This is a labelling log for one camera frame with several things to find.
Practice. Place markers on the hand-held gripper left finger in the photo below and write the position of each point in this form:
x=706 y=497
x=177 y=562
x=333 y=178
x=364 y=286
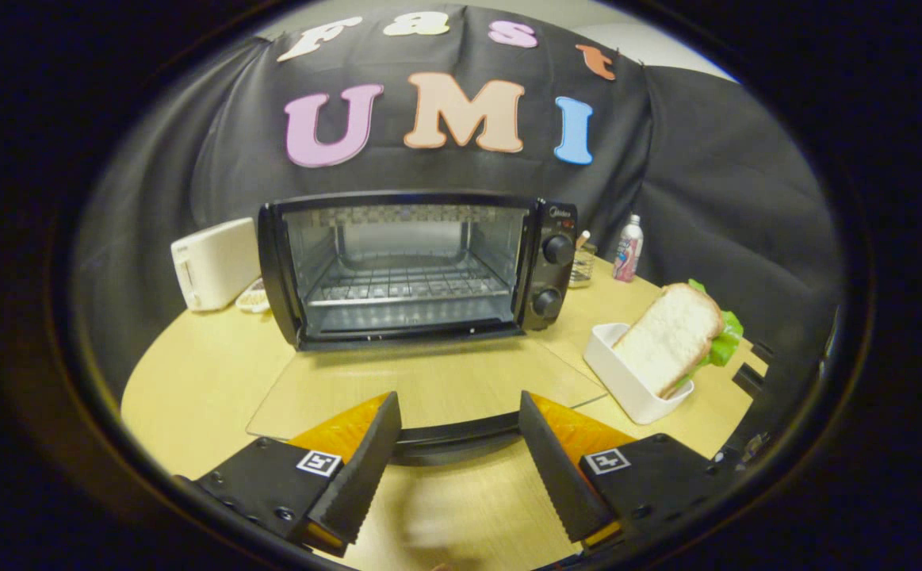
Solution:
x=361 y=476

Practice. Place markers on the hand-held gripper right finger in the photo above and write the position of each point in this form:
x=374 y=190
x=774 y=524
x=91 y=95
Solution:
x=556 y=476

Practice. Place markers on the white bread lettuce sandwich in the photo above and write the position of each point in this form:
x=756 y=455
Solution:
x=667 y=337

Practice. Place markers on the black toaster oven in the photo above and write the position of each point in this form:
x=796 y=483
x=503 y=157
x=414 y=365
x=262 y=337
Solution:
x=544 y=274

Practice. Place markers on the white pop-up toaster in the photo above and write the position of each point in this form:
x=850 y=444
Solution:
x=215 y=262

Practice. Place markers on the white rectangular dish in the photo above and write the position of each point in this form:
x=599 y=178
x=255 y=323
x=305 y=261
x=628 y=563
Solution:
x=627 y=385

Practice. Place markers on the small patterned plate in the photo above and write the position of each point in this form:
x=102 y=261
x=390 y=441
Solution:
x=253 y=298

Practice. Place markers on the pink and white bottle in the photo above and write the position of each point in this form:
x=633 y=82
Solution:
x=628 y=250

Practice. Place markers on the black backdrop cloth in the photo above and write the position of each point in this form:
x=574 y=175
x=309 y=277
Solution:
x=714 y=159

